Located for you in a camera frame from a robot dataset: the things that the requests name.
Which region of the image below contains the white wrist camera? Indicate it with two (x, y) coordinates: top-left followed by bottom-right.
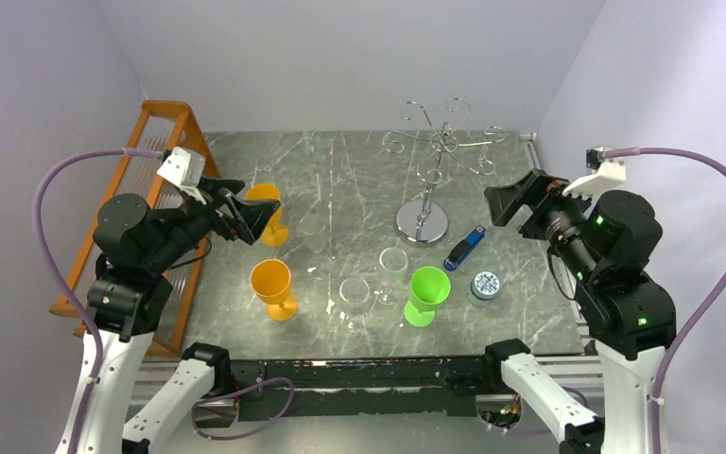
(157, 147), (206, 188)
(562, 146), (627, 200)

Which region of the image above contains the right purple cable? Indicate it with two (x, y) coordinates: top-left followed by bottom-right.
(600, 147), (726, 454)

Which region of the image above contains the clear wine glass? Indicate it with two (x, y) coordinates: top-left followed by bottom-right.
(300, 212), (333, 280)
(338, 276), (371, 334)
(376, 247), (408, 306)

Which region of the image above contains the orange plastic goblet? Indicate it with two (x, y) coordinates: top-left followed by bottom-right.
(250, 259), (298, 322)
(245, 183), (289, 248)

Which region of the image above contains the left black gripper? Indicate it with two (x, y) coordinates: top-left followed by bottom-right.
(148, 174), (281, 271)

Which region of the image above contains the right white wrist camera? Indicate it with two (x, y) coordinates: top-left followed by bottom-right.
(562, 146), (627, 200)

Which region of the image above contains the near orange plastic goblet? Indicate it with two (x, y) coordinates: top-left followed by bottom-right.
(250, 259), (298, 322)

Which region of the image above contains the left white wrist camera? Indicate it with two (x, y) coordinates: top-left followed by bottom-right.
(157, 147), (206, 188)

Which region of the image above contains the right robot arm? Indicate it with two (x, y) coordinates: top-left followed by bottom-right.
(481, 169), (676, 453)

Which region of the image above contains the black base frame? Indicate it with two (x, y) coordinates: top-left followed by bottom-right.
(205, 355), (512, 422)

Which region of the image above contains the chrome wine glass rack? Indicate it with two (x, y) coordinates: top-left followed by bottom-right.
(382, 97), (507, 246)

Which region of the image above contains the green plastic wine glass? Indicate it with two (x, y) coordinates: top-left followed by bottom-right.
(403, 266), (451, 328)

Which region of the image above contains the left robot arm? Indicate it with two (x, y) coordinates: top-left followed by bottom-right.
(58, 178), (281, 453)

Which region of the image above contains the loose purple cable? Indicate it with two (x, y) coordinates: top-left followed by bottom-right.
(190, 376), (296, 443)

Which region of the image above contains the far orange plastic goblet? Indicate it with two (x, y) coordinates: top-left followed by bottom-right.
(245, 183), (289, 248)

